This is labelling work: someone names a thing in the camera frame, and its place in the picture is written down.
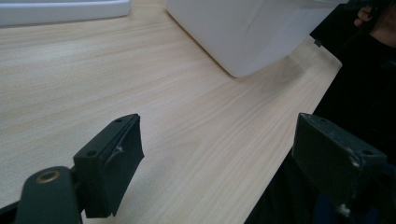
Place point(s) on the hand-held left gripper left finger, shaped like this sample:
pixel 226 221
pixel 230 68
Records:
pixel 106 174

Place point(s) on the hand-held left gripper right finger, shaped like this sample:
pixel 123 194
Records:
pixel 334 166

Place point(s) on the white plastic bin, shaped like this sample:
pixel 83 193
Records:
pixel 246 31

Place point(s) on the white tray edge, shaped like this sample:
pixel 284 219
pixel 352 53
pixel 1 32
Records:
pixel 59 11

